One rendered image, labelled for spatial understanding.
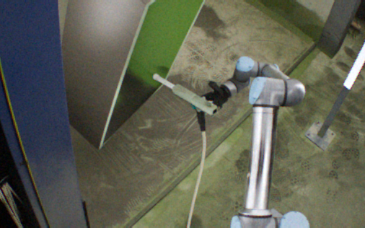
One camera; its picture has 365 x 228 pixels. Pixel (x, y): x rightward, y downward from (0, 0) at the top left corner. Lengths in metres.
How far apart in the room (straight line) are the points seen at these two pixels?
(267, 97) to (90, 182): 1.40
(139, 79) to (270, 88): 1.08
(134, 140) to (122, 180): 0.30
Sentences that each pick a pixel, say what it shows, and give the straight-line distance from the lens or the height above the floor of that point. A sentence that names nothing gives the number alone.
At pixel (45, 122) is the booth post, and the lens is 1.04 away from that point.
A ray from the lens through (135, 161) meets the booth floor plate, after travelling 3.04.
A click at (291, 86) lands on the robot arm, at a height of 1.21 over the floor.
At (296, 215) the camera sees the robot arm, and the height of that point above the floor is 0.91.
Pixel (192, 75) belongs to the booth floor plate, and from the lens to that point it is 3.49.
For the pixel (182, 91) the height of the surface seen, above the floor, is 0.70.
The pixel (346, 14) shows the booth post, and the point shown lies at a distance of 3.78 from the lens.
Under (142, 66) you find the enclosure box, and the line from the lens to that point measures 2.90.
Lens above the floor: 2.66
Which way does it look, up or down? 53 degrees down
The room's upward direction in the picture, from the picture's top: 11 degrees clockwise
